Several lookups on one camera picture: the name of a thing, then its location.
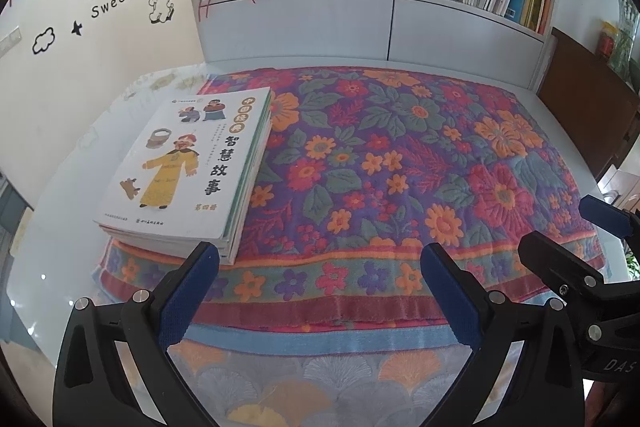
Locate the floral blanket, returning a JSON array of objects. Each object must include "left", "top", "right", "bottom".
[{"left": 92, "top": 66, "right": 608, "bottom": 335}]

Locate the glass vase with plant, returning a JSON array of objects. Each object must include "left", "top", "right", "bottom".
[{"left": 605, "top": 0, "right": 640, "bottom": 75}]

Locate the stack of children's books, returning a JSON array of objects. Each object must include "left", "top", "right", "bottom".
[{"left": 92, "top": 87, "right": 275, "bottom": 265}]

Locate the brown wooden cabinet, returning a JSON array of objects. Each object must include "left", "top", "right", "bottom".
[{"left": 537, "top": 27, "right": 640, "bottom": 182}]

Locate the red string ornament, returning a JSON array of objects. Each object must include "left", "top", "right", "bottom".
[{"left": 197, "top": 0, "right": 261, "bottom": 22}]

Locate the fan pattern tablecloth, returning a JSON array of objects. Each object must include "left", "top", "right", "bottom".
[{"left": 165, "top": 322, "right": 531, "bottom": 427}]

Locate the small black cloud wall sticker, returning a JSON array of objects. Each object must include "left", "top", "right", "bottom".
[{"left": 32, "top": 29, "right": 56, "bottom": 55}]

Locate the yellow jar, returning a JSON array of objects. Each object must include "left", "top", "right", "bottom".
[{"left": 597, "top": 21, "right": 621, "bottom": 60}]

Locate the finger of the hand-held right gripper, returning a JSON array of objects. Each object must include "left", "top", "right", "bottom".
[
  {"left": 579, "top": 194, "right": 640, "bottom": 254},
  {"left": 517, "top": 230, "right": 640, "bottom": 349}
]

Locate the white wall switch row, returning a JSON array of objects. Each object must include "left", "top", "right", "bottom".
[{"left": 0, "top": 29, "right": 21, "bottom": 58}]

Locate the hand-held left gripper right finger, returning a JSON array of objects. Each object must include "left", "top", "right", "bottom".
[{"left": 420, "top": 242, "right": 587, "bottom": 427}]

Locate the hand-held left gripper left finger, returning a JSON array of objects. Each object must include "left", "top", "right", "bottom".
[{"left": 51, "top": 241, "right": 221, "bottom": 427}]

